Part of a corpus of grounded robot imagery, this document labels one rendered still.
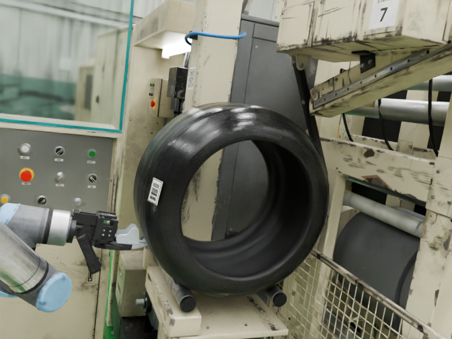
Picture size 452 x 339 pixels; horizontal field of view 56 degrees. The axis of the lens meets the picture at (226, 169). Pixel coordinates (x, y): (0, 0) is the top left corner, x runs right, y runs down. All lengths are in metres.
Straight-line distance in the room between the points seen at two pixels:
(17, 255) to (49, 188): 0.84
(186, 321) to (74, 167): 0.83
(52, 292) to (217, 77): 0.84
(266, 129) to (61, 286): 0.63
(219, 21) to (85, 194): 0.86
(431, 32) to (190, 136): 0.60
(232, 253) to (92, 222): 0.53
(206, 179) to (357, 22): 0.71
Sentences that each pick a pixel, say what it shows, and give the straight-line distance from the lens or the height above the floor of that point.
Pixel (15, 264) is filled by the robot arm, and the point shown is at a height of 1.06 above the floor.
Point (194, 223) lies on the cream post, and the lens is 1.53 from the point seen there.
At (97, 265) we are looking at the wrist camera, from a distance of 1.20.
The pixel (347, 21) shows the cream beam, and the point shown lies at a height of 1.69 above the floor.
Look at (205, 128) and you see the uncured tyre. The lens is 1.09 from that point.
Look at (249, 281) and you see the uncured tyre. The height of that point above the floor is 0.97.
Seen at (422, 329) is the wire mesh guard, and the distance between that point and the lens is 1.15.
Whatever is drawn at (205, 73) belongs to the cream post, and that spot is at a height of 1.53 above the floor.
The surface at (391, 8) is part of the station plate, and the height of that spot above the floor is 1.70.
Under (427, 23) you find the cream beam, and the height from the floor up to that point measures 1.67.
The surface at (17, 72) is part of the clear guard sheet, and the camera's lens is 1.74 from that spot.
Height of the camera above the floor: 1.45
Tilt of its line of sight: 9 degrees down
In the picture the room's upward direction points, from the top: 8 degrees clockwise
